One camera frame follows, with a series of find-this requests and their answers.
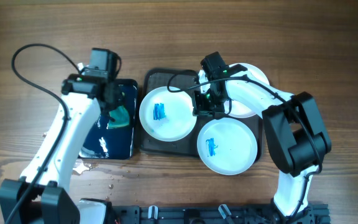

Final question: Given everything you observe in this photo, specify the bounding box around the green yellow sponge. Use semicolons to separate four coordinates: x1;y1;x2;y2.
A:
108;105;131;129

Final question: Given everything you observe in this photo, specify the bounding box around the white plate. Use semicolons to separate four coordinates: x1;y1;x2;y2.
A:
197;62;270;119
139;86;197;142
196;118;258;175

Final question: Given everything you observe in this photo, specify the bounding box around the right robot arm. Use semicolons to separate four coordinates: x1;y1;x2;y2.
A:
193;52;332;223

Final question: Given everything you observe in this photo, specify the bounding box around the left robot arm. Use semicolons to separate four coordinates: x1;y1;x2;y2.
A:
0;48;132;223

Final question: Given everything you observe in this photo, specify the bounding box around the dark brown serving tray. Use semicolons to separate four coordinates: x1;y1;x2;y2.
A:
135;68;265;161

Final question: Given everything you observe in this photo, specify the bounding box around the black water tray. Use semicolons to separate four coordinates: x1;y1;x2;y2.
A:
78;79;138;160

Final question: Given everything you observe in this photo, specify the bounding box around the white plate bottom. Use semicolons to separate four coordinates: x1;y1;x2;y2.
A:
196;118;258;175

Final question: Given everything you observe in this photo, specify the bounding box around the left black cable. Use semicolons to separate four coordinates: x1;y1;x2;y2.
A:
4;43;83;224

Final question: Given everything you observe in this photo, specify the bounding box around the black cable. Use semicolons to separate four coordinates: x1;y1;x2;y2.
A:
166;68;324;223
4;43;83;224

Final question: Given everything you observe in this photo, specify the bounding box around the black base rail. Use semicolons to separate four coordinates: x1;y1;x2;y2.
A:
110;203;332;224

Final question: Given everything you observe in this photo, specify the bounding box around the right black cable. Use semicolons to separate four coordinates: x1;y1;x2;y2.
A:
166;68;324;223

